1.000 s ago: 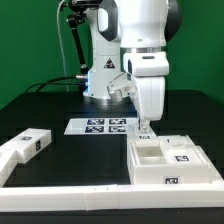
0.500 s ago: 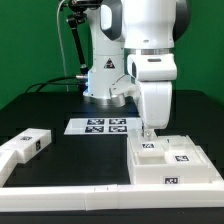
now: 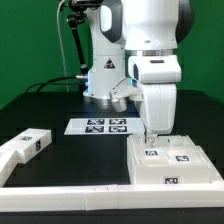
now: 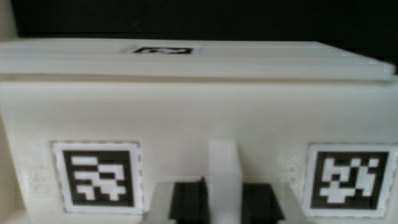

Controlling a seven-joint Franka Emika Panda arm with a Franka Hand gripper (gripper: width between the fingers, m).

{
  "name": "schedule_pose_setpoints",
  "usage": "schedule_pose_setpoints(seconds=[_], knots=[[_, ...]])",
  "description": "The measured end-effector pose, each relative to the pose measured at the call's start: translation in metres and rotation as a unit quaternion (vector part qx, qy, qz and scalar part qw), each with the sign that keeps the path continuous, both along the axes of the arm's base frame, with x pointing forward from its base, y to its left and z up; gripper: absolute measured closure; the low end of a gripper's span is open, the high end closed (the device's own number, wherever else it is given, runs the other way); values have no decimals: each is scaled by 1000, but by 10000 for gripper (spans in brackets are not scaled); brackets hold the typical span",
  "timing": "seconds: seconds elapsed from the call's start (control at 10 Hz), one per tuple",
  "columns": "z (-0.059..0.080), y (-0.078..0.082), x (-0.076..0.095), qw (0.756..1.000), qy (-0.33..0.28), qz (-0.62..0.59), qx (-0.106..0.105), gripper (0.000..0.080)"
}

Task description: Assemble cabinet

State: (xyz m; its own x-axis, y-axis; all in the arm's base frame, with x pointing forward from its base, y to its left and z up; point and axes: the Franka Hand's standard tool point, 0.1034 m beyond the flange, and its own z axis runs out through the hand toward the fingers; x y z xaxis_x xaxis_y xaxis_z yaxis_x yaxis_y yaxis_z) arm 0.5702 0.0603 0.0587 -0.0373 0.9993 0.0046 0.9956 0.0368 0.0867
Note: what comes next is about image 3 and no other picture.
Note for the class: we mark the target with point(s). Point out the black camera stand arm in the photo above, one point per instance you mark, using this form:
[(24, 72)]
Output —
[(77, 36)]

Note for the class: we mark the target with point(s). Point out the white marker base plate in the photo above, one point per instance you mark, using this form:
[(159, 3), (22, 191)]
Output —
[(104, 126)]

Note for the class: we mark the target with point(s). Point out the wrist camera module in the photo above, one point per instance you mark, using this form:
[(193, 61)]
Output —
[(119, 95)]

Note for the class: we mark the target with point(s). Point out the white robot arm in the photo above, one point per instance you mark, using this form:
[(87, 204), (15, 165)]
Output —
[(124, 28)]

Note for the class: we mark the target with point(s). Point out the white cabinet top block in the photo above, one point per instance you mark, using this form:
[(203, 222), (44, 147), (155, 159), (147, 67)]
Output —
[(28, 144)]

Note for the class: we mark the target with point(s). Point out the white U-shaped fence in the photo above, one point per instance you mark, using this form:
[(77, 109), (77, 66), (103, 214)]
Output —
[(22, 199)]

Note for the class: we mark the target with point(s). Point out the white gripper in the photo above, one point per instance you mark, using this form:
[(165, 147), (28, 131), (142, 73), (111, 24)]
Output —
[(156, 78)]

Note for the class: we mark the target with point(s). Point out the white cabinet box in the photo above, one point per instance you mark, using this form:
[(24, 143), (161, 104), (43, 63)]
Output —
[(171, 173)]

